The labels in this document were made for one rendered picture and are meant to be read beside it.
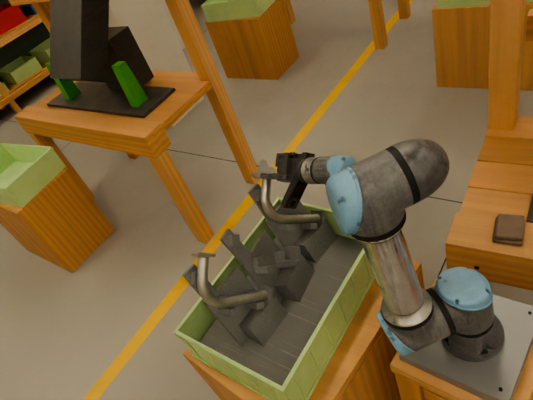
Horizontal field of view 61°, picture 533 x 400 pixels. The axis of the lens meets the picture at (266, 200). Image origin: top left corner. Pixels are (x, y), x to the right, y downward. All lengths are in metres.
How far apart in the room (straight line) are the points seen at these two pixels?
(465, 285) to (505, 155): 0.78
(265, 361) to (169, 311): 1.51
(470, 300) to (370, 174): 0.43
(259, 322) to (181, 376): 1.23
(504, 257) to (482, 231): 0.10
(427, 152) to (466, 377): 0.64
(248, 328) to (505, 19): 1.25
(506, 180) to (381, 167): 0.94
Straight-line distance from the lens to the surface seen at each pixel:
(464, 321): 1.16
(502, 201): 1.66
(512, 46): 1.76
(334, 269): 1.55
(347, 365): 1.43
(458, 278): 1.16
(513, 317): 1.37
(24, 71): 7.04
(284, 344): 1.44
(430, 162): 0.85
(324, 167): 1.20
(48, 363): 3.18
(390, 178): 0.82
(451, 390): 1.32
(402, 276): 0.99
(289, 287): 1.47
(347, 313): 1.45
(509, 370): 1.30
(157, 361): 2.72
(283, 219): 1.48
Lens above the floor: 2.05
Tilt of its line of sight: 40 degrees down
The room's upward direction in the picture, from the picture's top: 23 degrees counter-clockwise
